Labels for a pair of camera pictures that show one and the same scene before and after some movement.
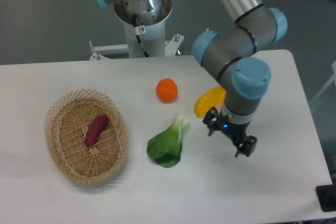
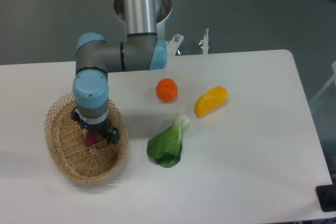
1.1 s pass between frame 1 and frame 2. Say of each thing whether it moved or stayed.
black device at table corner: stayed
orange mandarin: stayed
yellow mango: stayed
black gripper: moved
